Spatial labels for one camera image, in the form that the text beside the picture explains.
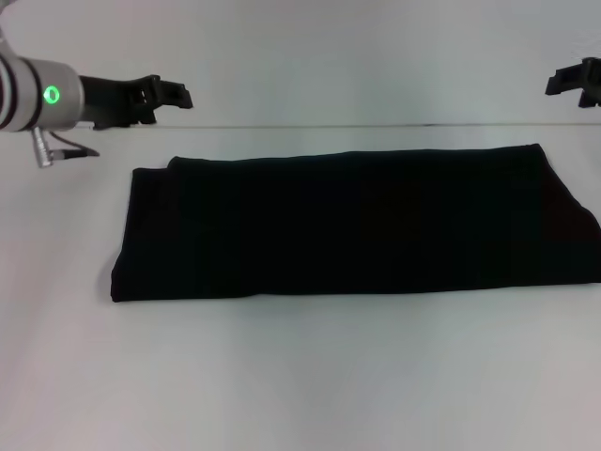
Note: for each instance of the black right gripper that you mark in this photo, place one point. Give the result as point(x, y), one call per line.
point(592, 80)

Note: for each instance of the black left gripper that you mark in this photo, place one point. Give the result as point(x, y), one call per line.
point(117, 98)

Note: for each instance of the black t-shirt with FREE print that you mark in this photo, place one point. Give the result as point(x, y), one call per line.
point(352, 225)

